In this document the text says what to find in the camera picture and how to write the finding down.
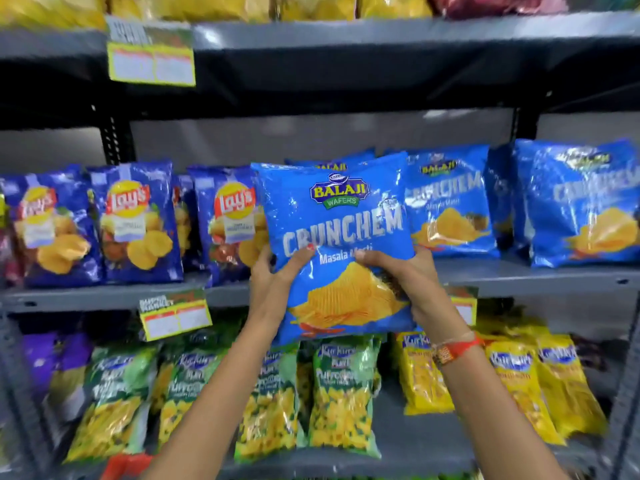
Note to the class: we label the grey metal shelf rack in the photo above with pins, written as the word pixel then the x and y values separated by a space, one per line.
pixel 350 37

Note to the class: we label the light blue chips packet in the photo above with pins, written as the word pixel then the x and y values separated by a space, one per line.
pixel 450 204
pixel 345 214
pixel 580 204
pixel 345 158

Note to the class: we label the person's right hand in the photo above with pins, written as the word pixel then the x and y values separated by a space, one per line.
pixel 425 289

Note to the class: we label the yellow chips packet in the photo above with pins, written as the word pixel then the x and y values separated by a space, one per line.
pixel 317 5
pixel 50 8
pixel 190 5
pixel 395 4

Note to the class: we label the person's right thumb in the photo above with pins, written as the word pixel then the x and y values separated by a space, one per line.
pixel 377 259

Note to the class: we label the red thread wristband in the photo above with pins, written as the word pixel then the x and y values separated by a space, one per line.
pixel 452 350

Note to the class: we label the red plastic object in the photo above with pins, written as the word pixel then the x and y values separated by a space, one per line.
pixel 125 467

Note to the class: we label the purple snack packet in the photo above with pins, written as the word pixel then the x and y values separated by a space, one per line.
pixel 55 364

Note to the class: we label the person's left hand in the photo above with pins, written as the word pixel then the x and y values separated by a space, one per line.
pixel 265 299

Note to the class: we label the yellow shelf price tag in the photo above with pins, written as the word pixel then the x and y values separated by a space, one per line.
pixel 175 317
pixel 465 307
pixel 150 59

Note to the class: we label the yellow snack packet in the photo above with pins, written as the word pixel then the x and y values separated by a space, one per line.
pixel 570 384
pixel 422 374
pixel 520 384

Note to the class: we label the dark blue chips packet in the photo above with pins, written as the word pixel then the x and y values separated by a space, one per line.
pixel 55 229
pixel 230 219
pixel 186 219
pixel 135 224

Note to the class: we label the person's right forearm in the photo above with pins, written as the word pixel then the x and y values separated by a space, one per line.
pixel 495 419

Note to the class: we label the person's left forearm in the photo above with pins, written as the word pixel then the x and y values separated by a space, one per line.
pixel 215 409

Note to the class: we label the green puffcorn packet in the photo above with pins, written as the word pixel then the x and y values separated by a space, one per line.
pixel 342 394
pixel 270 404
pixel 185 389
pixel 112 399

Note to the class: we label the dark red chips packet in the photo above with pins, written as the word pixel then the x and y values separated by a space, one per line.
pixel 495 4

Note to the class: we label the person's left thumb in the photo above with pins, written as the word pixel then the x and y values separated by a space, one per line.
pixel 297 262

